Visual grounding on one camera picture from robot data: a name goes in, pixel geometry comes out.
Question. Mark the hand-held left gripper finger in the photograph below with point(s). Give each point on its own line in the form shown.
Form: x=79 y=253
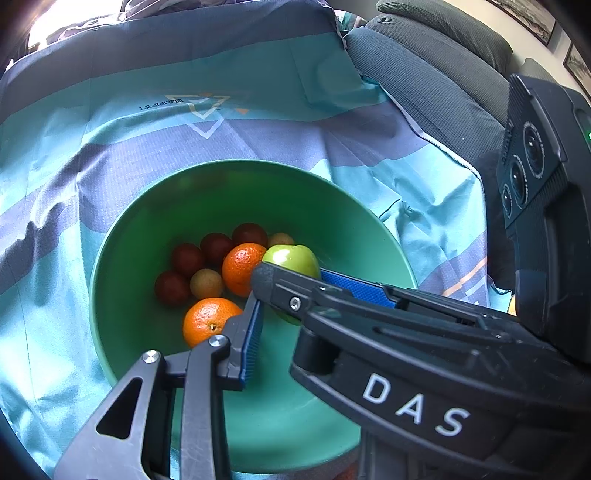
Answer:
x=251 y=341

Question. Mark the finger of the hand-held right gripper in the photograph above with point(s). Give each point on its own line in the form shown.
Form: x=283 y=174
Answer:
x=286 y=290
x=355 y=287

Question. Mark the green apple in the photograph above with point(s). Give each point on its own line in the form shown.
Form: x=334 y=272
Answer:
x=292 y=258

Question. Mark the deep orange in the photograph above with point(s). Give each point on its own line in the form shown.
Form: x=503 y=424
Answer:
x=240 y=270

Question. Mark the brown round fruit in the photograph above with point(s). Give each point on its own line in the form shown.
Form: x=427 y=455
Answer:
x=206 y=283
x=280 y=240

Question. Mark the green bowl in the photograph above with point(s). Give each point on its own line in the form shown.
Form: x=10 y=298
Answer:
x=277 y=203

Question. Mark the light orange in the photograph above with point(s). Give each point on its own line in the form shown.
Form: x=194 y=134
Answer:
x=207 y=319

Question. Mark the dark red plum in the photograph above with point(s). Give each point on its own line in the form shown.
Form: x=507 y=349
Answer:
x=249 y=233
x=216 y=248
x=171 y=287
x=187 y=258

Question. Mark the grey sofa cushion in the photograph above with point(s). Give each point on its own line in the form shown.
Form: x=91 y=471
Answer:
x=438 y=69

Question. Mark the printed blue blanket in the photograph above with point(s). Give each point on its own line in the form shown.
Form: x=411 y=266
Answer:
x=115 y=115

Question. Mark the framed picture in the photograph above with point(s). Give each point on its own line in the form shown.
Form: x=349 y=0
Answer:
x=579 y=64
x=531 y=18

